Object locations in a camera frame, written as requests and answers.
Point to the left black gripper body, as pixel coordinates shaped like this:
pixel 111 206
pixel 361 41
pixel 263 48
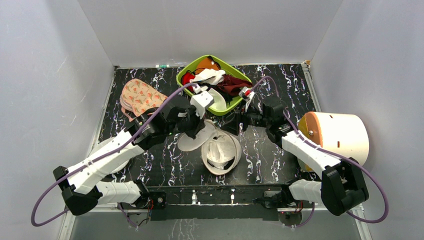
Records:
pixel 176 127

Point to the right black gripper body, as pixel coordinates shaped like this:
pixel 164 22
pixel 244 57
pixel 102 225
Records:
pixel 241 120

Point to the white mesh laundry bag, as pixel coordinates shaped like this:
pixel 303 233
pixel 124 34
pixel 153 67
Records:
pixel 187 144

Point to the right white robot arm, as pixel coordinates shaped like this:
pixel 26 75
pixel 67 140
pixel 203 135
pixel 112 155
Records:
pixel 341 186

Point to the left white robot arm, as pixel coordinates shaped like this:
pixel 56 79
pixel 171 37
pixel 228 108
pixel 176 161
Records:
pixel 82 186

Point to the pale green bra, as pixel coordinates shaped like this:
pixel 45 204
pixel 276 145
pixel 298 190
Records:
pixel 219 103

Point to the dark red bra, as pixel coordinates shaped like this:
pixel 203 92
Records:
pixel 231 85

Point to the pink floral laundry bag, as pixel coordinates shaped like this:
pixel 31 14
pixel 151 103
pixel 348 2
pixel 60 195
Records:
pixel 137 97

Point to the orange bra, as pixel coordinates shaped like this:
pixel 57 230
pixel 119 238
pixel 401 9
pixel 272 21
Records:
pixel 207 63

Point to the green plastic basket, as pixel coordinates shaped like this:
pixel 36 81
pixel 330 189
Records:
pixel 209 78

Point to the red garment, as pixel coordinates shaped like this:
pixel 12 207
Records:
pixel 187 77

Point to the white cylindrical drum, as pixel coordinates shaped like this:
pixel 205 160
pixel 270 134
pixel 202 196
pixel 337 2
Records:
pixel 343 134

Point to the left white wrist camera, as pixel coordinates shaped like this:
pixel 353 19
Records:
pixel 201 100

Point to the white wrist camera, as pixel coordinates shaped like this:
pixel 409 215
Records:
pixel 247 94
pixel 201 100

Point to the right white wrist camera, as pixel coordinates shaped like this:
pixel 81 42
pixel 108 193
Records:
pixel 247 94

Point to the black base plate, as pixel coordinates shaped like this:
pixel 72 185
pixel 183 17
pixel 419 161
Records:
pixel 266 202

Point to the aluminium frame rail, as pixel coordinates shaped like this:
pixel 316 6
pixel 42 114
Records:
pixel 109 223

